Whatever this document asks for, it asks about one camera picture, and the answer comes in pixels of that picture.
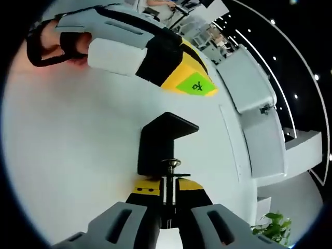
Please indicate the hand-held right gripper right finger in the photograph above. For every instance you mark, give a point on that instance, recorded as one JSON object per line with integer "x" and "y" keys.
{"x": 241, "y": 233}

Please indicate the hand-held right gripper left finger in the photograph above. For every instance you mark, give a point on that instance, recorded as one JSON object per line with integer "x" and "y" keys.
{"x": 97, "y": 228}

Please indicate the black fixed fixture clamp bracket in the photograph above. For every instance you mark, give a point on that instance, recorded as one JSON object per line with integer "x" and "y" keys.
{"x": 155, "y": 145}

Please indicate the person's left hand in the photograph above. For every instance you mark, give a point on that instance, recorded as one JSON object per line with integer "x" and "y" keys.
{"x": 49, "y": 39}

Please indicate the potted green plant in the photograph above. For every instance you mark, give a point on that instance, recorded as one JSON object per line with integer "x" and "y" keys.
{"x": 275, "y": 225}

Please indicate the group of white office chairs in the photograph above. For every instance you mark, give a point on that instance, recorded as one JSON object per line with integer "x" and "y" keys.
{"x": 212, "y": 41}

